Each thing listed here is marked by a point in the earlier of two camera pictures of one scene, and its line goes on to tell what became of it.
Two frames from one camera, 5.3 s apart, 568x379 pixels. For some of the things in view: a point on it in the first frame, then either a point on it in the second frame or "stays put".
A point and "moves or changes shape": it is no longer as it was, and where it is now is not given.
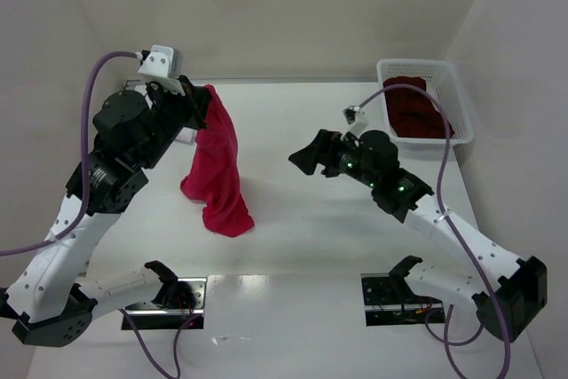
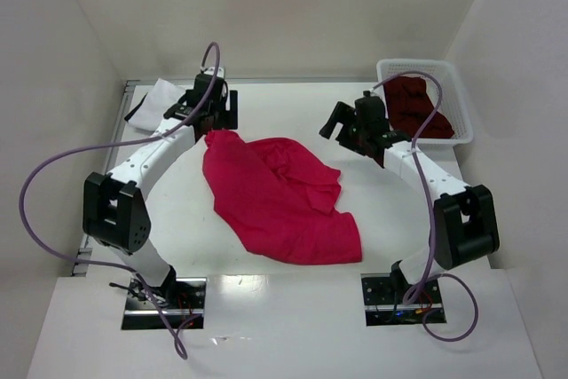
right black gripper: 330,154 to 348,129
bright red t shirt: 213,178 moves or changes shape
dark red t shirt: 412,113 stays put
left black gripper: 193,101 to 217,115
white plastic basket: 442,82 stays put
